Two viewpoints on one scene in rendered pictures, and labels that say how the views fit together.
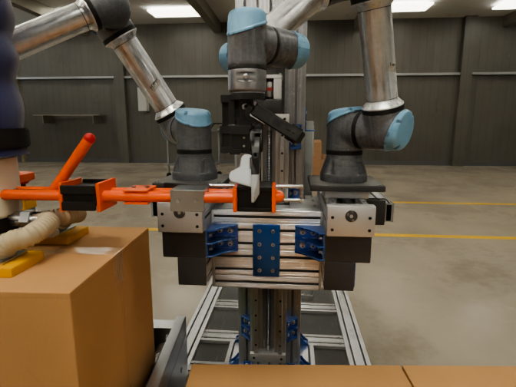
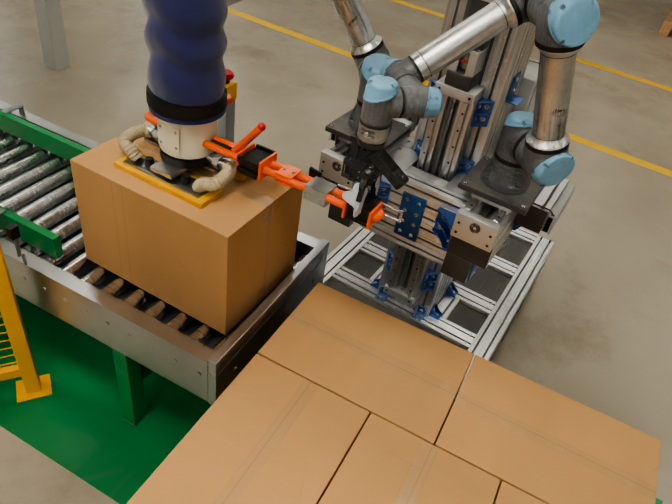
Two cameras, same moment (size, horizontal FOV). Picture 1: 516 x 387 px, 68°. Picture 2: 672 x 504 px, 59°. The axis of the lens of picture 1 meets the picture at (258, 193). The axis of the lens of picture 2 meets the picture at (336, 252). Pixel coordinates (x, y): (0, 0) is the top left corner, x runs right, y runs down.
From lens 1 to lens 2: 99 cm
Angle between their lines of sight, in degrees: 34
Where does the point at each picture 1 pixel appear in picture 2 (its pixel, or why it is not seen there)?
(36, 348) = (208, 256)
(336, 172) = (491, 177)
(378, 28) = (549, 75)
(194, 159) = not seen: hidden behind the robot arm
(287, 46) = (413, 111)
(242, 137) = (358, 171)
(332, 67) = not seen: outside the picture
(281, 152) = (457, 129)
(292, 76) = (501, 48)
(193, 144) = not seen: hidden behind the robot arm
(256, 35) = (380, 108)
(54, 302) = (219, 238)
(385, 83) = (545, 125)
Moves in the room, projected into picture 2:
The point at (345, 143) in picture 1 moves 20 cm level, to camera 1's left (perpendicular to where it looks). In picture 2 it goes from (508, 154) to (445, 132)
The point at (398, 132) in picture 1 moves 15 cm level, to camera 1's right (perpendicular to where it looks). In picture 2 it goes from (543, 174) to (598, 194)
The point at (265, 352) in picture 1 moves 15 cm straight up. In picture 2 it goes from (397, 290) to (405, 262)
